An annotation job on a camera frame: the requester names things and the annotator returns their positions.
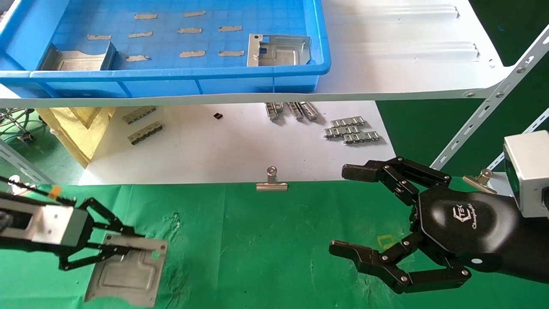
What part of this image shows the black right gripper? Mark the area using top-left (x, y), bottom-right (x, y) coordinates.
top-left (329, 156), bottom-right (522, 295)

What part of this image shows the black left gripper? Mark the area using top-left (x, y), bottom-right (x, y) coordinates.
top-left (0, 197), bottom-right (149, 272)

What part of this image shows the metal bracket with tabbed wall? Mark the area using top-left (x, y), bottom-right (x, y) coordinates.
top-left (84, 233), bottom-right (169, 308)

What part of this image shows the silver link strip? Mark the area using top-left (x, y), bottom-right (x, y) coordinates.
top-left (343, 132), bottom-right (381, 145)
top-left (330, 116), bottom-right (366, 128)
top-left (324, 126), bottom-right (361, 139)

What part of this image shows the dark grey link strip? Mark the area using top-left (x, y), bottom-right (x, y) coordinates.
top-left (122, 106), bottom-right (157, 125)
top-left (128, 122), bottom-right (165, 146)

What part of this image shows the silver binder clip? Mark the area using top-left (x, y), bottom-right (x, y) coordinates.
top-left (462, 169), bottom-right (498, 194)
top-left (256, 167), bottom-right (288, 192)

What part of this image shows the yellow plastic bag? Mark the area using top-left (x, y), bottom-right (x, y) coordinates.
top-left (36, 107), bottom-right (117, 168)

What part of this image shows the green table cloth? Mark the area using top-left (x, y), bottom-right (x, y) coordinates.
top-left (0, 176), bottom-right (549, 309)

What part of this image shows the perforated diagonal shelf brace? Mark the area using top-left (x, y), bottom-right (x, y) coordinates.
top-left (486, 108), bottom-right (549, 172)

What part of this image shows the office chair wheel base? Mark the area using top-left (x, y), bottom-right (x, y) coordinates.
top-left (0, 108), bottom-right (36, 145)

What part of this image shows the white metal shelf board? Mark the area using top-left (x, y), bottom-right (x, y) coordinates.
top-left (0, 0), bottom-right (513, 109)

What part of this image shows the blue plastic bin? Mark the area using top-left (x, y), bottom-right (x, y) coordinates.
top-left (0, 0), bottom-right (332, 100)

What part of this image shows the black cable with orange tag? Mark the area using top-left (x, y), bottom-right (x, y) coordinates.
top-left (0, 176), bottom-right (77, 205)

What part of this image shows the perforated shelf post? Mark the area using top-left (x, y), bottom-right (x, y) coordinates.
top-left (429, 25), bottom-right (549, 171)
top-left (0, 140), bottom-right (54, 186)

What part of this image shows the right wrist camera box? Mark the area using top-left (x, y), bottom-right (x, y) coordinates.
top-left (503, 130), bottom-right (549, 218)

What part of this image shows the metal bracket with tall sides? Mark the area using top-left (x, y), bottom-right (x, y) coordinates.
top-left (38, 42), bottom-right (118, 73)

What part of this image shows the flat metal bracket with cutout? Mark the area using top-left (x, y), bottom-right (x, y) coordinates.
top-left (247, 34), bottom-right (311, 68)

